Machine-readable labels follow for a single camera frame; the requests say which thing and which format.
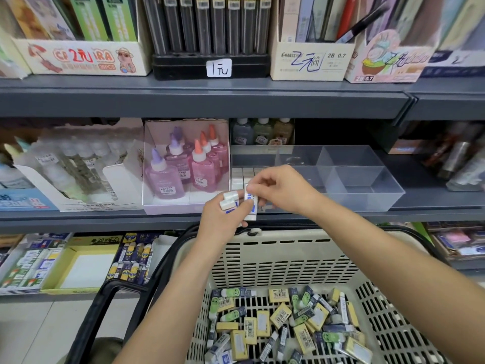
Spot white eraser display box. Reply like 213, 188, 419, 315
0, 233, 73, 295

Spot grey store shelves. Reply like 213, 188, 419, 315
0, 0, 485, 304

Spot pile of erasers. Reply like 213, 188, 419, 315
203, 286, 374, 364

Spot clear plastic divider tray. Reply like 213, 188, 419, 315
229, 144, 406, 213

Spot translucent glue bottle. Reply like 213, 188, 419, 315
231, 117, 253, 146
252, 117, 274, 146
273, 117, 295, 146

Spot blue white display box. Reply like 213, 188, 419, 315
420, 0, 485, 78

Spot pink glue display box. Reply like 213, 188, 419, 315
141, 119, 230, 215

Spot black lead tube display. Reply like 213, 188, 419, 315
142, 0, 274, 80

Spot white price label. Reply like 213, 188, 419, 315
206, 59, 233, 79

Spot yellow empty display box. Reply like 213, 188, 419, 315
41, 240, 121, 295

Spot row of clear glue bottles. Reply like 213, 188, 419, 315
30, 140, 130, 198

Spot person's left forearm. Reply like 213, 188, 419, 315
114, 242, 236, 364

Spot black pen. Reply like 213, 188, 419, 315
335, 4, 389, 44

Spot person's left hand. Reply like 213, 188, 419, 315
196, 189, 256, 252

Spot cartoon print display box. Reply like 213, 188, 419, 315
11, 0, 153, 76

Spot white pencil display box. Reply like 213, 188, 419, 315
270, 0, 356, 82

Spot colourful pencil display box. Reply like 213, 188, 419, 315
345, 0, 439, 84

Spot white glue display box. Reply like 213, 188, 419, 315
11, 119, 147, 213

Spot rows of white erasers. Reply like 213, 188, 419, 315
229, 166, 259, 196

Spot person's right hand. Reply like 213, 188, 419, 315
246, 164, 324, 219

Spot pink glue bottle purple cap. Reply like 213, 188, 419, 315
146, 148, 185, 200
165, 131, 192, 183

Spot pink glue bottle orange cap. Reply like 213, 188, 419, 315
189, 139, 219, 193
206, 123, 230, 170
199, 131, 227, 179

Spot dark blue yellow packets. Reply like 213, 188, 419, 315
106, 233, 164, 285

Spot pastel lead display box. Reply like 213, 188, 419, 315
0, 26, 33, 79

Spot person's right forearm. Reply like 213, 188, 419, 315
307, 197, 485, 364

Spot beige shopping basket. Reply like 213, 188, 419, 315
64, 225, 485, 364

